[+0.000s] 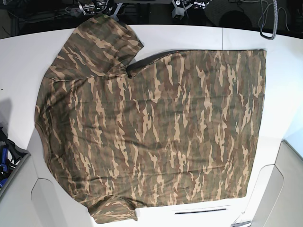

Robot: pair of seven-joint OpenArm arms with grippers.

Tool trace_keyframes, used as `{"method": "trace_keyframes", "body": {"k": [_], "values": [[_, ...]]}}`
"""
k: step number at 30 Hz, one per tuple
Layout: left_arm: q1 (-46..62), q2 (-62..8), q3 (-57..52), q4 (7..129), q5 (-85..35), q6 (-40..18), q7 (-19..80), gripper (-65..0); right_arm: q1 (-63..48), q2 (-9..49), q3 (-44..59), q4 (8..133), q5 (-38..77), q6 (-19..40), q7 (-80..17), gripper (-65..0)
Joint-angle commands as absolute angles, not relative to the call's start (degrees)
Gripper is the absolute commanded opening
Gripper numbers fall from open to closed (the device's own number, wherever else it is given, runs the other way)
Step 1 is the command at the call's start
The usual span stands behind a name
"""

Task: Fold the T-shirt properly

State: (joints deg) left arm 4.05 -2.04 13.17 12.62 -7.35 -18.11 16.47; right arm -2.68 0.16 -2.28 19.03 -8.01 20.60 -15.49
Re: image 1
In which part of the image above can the camouflage T-shirt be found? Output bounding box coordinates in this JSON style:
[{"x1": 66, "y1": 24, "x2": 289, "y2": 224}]
[{"x1": 35, "y1": 15, "x2": 267, "y2": 224}]

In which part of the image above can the white power strip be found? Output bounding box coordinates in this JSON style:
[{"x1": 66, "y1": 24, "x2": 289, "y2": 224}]
[{"x1": 65, "y1": 7, "x2": 81, "y2": 13}]

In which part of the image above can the blue clutter in bin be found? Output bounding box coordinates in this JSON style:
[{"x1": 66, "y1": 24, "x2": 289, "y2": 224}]
[{"x1": 0, "y1": 126, "x2": 16, "y2": 189}]

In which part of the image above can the grey metal bracket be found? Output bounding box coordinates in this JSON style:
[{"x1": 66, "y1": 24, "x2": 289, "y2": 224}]
[{"x1": 171, "y1": 0, "x2": 192, "y2": 20}]

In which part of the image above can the grey hanging cable loop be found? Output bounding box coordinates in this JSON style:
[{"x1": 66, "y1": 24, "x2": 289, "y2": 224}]
[{"x1": 259, "y1": 0, "x2": 291, "y2": 40}]

